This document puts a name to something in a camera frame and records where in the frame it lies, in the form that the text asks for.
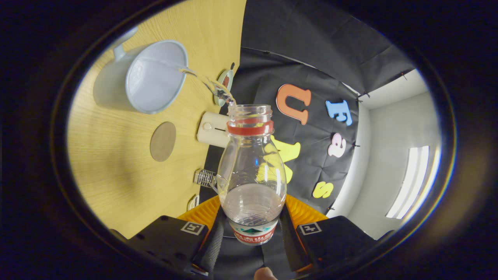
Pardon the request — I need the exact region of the white cup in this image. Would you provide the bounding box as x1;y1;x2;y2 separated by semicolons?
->
93;26;189;114

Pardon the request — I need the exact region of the clear plastic juice bottle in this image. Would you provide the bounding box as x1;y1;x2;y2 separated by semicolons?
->
216;104;288;246

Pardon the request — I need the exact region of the white toaster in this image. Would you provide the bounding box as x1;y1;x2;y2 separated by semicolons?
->
196;112;230;148

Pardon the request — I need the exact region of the brown round coaster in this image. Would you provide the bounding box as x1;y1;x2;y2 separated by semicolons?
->
150;122;177;162

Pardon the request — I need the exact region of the large ceiling light panel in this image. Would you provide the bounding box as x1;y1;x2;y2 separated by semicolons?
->
385;146;442;219

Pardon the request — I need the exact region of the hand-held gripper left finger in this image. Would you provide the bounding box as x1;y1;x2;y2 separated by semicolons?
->
126;196;226;275

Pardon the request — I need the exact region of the pale green plate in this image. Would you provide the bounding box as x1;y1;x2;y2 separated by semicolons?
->
213;69;235;107

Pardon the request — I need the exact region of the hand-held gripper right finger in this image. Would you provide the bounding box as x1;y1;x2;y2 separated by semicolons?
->
279;194;378;273

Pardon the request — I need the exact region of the wire mesh utensil holder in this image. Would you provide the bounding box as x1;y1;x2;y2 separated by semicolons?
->
193;169;217;188

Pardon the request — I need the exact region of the wooden table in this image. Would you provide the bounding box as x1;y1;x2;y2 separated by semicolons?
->
67;0;247;240

